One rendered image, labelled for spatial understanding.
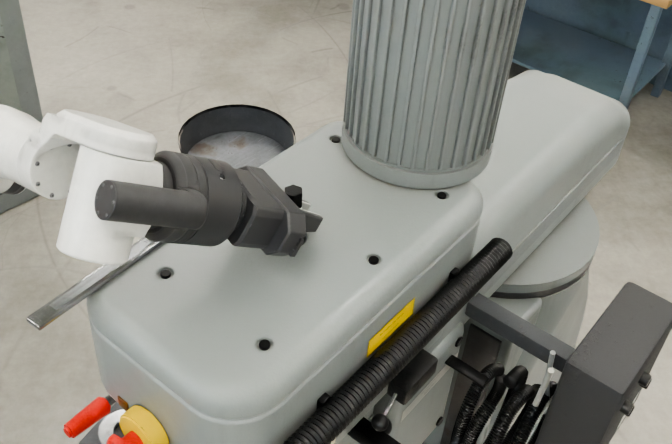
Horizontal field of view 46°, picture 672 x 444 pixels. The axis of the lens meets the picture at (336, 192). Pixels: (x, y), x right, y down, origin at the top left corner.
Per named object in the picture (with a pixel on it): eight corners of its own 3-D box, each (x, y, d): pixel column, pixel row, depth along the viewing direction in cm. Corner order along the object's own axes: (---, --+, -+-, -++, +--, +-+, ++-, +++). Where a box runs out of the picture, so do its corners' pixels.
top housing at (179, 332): (239, 517, 81) (236, 425, 71) (79, 378, 93) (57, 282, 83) (478, 276, 111) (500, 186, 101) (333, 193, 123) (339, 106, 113)
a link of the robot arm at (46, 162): (149, 235, 73) (68, 195, 81) (173, 141, 72) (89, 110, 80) (90, 231, 68) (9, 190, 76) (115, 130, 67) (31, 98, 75)
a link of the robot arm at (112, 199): (143, 245, 82) (38, 237, 73) (169, 144, 81) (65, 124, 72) (206, 282, 74) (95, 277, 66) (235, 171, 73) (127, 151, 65)
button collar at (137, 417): (158, 471, 85) (153, 439, 81) (121, 439, 87) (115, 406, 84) (172, 459, 86) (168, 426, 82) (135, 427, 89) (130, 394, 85)
